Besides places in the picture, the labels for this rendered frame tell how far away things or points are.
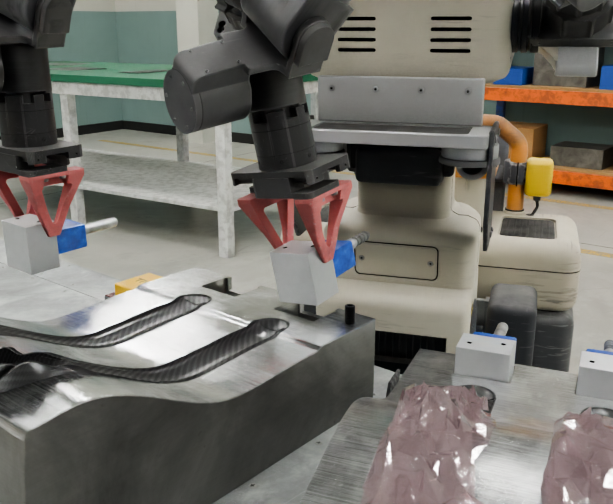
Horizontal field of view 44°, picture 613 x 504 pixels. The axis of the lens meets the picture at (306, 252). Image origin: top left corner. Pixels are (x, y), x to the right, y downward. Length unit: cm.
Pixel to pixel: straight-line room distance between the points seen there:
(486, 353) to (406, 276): 41
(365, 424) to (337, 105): 58
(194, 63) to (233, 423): 30
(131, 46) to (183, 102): 822
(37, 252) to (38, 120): 14
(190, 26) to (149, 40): 97
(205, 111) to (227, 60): 5
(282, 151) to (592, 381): 34
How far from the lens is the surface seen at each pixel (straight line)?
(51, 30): 81
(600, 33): 104
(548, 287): 135
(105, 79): 425
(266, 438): 66
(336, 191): 71
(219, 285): 86
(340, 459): 53
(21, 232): 86
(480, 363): 72
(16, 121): 84
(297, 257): 72
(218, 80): 65
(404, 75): 104
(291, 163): 70
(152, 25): 862
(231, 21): 110
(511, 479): 51
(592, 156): 562
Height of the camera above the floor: 117
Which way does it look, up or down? 17 degrees down
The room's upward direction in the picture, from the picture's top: straight up
